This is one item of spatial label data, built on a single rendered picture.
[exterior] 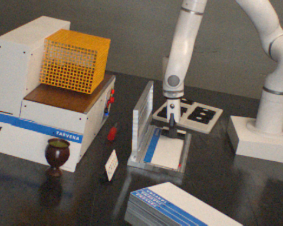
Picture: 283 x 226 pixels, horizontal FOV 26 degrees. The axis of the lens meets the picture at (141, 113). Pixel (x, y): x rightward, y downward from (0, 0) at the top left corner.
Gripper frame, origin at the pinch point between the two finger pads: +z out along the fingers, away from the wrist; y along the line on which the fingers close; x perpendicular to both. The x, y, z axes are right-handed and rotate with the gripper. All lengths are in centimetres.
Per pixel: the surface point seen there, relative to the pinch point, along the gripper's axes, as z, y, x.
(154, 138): 1.2, -5.1, 7.0
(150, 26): -11, 209, 36
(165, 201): -3, -75, -5
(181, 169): 3.8, -31.2, -6.0
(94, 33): -7, 203, 76
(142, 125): -6.8, -12.6, 10.7
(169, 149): 2.7, -13.6, 0.2
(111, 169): -2, -47, 17
